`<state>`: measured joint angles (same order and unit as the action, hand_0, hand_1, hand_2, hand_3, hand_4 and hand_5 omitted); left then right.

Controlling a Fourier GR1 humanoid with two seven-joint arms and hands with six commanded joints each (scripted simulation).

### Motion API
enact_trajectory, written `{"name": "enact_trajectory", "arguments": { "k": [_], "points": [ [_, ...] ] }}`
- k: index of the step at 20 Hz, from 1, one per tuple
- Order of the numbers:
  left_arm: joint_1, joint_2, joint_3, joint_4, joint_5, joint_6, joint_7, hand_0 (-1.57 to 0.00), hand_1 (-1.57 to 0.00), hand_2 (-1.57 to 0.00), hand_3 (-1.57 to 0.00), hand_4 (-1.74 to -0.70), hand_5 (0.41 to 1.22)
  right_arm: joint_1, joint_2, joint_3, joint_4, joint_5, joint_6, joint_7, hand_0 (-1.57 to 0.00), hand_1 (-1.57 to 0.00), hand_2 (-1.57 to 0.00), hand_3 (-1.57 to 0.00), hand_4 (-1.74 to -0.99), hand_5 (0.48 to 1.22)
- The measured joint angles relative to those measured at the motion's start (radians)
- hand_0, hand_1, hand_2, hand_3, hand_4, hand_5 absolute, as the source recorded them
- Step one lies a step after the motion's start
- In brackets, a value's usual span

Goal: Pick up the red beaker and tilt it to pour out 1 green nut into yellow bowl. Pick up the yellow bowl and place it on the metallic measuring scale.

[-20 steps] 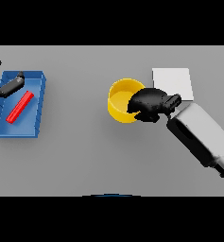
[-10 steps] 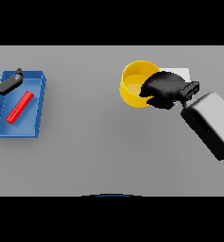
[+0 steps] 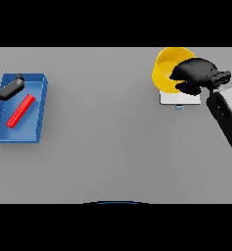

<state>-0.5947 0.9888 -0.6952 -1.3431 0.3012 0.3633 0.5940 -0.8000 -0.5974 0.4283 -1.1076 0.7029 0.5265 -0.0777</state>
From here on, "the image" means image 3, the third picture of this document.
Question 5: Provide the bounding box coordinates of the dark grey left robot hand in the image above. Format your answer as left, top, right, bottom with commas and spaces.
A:
0, 62, 25, 113

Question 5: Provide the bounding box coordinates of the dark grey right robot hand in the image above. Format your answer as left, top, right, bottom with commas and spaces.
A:
168, 57, 232, 96

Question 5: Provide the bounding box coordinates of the red beaker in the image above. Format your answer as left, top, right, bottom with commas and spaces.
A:
6, 93, 36, 129

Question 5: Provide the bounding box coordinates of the yellow bowl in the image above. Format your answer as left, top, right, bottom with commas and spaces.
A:
151, 47, 197, 94

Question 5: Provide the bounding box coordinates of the pale square measuring scale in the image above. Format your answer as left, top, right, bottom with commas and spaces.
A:
159, 89, 202, 111

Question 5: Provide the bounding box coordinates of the blue tray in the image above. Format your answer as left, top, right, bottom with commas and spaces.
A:
0, 73, 49, 144

